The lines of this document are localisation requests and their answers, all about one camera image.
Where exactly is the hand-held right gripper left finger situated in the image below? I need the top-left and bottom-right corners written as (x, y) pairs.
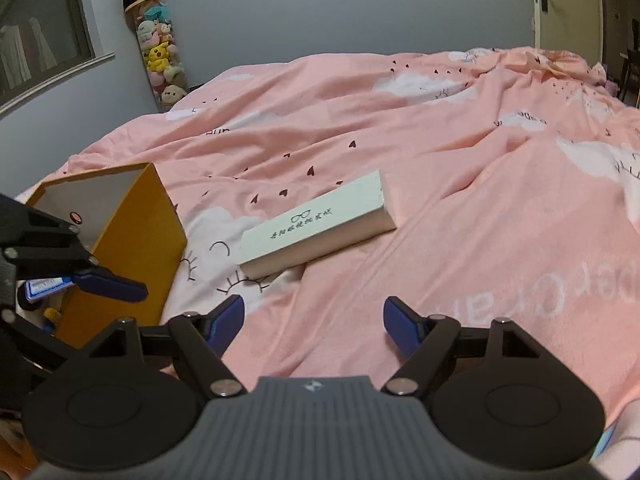
top-left (87, 294), bottom-right (246, 398)

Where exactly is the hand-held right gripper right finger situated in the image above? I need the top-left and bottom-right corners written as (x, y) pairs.
top-left (381, 296), bottom-right (543, 397)

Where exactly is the yellow cardboard box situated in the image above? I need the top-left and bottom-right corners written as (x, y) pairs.
top-left (25, 162), bottom-right (188, 350)

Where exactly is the cream door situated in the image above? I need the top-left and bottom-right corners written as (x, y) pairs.
top-left (530, 0), bottom-right (603, 58)

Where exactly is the window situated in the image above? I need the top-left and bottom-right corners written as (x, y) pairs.
top-left (0, 0), bottom-right (116, 118)

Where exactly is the clear tube of plush toys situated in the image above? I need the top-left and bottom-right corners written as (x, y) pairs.
top-left (122, 0), bottom-right (190, 113)

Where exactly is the dark chair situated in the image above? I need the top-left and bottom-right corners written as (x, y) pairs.
top-left (617, 45), bottom-right (640, 108)

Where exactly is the pink cloud print blanket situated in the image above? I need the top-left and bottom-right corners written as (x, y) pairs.
top-left (0, 46), bottom-right (640, 461)

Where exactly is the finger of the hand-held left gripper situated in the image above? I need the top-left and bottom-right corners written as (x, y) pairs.
top-left (0, 194), bottom-right (149, 303)
top-left (0, 310), bottom-right (68, 411)

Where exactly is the white glasses box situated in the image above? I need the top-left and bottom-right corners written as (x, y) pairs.
top-left (235, 170), bottom-right (398, 281)

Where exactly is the blue and white tag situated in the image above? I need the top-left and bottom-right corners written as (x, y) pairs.
top-left (22, 275), bottom-right (73, 307)

